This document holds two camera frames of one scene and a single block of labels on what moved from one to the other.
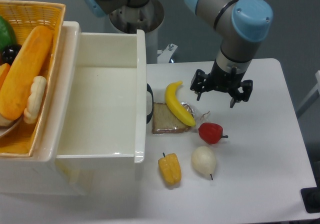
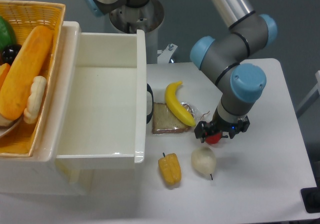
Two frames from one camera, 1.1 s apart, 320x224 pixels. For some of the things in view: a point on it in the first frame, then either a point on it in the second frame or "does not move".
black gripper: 221,79 to 218,124
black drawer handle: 148,116 does not move
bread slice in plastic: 164,122 does not move
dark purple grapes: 9,53 does not move
